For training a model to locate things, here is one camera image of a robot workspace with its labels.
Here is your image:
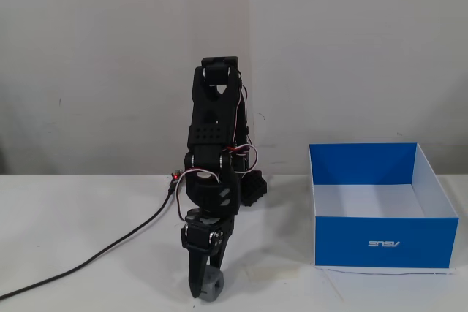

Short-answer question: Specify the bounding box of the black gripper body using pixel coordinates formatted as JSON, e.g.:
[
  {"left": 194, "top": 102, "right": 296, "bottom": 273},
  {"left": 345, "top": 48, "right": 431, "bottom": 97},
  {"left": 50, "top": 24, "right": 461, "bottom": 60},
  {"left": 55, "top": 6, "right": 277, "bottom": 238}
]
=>
[{"left": 181, "top": 209, "right": 235, "bottom": 255}]

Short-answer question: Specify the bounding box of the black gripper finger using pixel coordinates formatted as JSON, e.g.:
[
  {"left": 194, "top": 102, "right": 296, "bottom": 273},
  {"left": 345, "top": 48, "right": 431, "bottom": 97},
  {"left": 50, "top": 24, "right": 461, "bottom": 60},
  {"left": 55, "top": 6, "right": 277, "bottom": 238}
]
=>
[
  {"left": 208, "top": 233, "right": 232, "bottom": 273},
  {"left": 186, "top": 247, "right": 212, "bottom": 300}
]

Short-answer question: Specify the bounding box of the gray block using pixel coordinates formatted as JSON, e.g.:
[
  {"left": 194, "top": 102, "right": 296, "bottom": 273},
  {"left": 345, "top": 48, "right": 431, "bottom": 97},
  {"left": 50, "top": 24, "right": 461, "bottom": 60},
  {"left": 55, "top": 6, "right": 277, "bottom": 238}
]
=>
[{"left": 199, "top": 266, "right": 225, "bottom": 303}]

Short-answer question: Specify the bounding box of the blue and white cardboard box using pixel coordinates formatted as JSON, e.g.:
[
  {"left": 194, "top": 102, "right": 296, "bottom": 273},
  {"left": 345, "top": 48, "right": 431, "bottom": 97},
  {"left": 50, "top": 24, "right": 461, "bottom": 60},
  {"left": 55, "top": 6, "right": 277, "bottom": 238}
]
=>
[{"left": 308, "top": 142, "right": 460, "bottom": 270}]

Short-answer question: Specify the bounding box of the black power cable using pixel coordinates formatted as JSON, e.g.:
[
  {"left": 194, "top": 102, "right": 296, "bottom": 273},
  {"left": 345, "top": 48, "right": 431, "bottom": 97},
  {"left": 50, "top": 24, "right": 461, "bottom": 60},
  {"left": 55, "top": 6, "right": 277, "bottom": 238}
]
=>
[{"left": 0, "top": 183, "right": 175, "bottom": 300}]

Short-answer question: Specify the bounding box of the white and red servo wire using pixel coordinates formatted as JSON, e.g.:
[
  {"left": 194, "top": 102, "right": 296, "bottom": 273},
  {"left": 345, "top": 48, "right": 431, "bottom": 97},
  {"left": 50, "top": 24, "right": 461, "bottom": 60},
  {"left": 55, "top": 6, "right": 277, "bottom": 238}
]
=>
[{"left": 174, "top": 83, "right": 260, "bottom": 222}]

